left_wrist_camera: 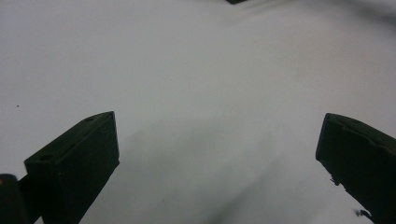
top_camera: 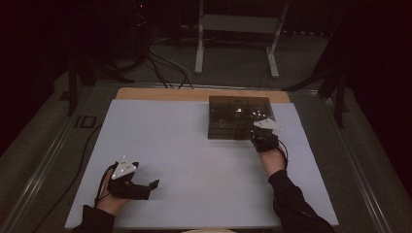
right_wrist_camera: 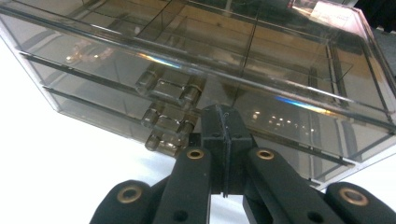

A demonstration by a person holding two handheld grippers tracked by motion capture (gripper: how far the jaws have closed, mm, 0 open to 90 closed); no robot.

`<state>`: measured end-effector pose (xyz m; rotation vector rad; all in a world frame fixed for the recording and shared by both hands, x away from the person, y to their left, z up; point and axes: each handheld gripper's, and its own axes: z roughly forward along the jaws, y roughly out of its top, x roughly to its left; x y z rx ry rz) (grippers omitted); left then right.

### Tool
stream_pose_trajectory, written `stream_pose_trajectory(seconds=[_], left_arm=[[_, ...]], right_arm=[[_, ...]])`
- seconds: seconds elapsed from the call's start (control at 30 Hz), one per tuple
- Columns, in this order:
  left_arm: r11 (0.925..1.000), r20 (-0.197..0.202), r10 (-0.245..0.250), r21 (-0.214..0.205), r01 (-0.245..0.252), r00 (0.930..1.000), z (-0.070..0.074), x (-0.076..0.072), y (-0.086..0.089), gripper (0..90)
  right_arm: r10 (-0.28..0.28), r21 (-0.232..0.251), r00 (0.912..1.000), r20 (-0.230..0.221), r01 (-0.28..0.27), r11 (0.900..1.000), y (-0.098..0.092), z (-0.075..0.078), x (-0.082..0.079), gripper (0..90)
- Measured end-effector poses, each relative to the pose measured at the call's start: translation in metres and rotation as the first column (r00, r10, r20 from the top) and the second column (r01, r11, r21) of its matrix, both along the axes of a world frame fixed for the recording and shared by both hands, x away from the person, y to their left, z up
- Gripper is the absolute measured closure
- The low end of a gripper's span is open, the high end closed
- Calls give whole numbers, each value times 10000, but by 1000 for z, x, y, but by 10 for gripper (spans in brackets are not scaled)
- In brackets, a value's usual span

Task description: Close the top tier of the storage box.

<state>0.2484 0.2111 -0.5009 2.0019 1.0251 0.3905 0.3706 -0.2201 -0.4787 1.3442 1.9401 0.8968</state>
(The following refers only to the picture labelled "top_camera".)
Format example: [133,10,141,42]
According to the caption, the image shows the transparent compartment drawer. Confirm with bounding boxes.
[208,121,257,131]

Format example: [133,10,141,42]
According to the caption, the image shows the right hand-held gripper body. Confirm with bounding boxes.
[252,117,283,153]

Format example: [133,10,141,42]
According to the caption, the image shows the left hand-held gripper cable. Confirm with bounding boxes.
[93,162,120,209]

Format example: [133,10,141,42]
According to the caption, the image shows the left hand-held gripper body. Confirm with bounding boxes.
[107,155,152,201]

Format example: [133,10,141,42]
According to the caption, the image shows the white foam board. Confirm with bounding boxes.
[64,98,340,231]

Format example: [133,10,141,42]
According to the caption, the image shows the hand-held gripper cable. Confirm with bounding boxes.
[276,139,290,170]
[93,162,120,209]

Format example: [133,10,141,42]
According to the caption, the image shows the thin black floor cable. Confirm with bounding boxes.
[147,48,195,90]

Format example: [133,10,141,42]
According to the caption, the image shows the metal floor rail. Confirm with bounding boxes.
[0,115,77,233]
[325,96,392,233]

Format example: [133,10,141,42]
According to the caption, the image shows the white metal stand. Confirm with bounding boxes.
[193,0,290,80]

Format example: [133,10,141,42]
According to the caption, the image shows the person's right hand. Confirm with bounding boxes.
[258,148,287,178]

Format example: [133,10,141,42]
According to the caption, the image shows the long black floor cable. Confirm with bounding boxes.
[31,124,103,233]

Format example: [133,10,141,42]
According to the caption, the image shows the right hand-held gripper cable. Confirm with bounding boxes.
[276,139,290,170]

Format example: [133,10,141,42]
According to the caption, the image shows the black tripod stand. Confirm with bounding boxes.
[281,61,350,129]
[59,54,135,117]

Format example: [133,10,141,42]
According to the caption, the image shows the black rectangular floor marker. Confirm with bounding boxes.
[74,115,97,129]

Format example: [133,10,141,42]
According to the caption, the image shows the cream round object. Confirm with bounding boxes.
[181,228,236,233]

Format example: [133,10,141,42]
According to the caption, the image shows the grey floor cable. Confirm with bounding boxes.
[149,37,194,86]

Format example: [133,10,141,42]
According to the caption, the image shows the person's left hand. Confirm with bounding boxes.
[96,193,130,217]

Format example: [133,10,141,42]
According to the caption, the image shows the smoky transparent drawer box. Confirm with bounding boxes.
[207,95,276,141]

